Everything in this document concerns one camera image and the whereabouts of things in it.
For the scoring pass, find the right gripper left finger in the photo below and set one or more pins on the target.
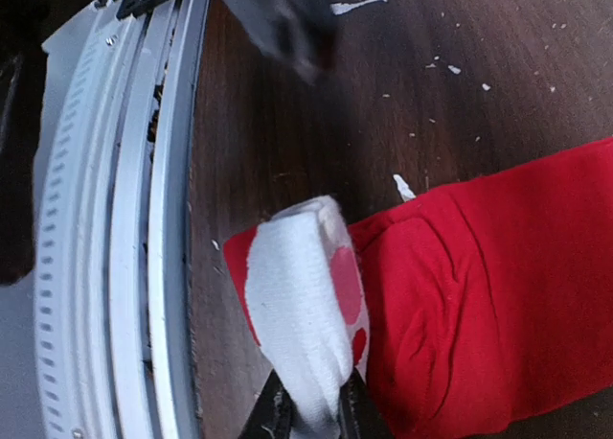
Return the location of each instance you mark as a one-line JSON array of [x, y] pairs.
[[271, 416]]

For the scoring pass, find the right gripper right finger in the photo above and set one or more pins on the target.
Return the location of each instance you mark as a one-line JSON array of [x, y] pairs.
[[357, 415]]

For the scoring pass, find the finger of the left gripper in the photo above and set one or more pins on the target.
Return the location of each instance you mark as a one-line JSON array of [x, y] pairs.
[[298, 33]]

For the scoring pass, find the red sock with striped cuff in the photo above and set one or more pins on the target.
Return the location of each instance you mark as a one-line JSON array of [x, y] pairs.
[[465, 309]]

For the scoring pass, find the small white plastic piece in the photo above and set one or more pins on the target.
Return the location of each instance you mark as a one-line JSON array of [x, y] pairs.
[[343, 8]]

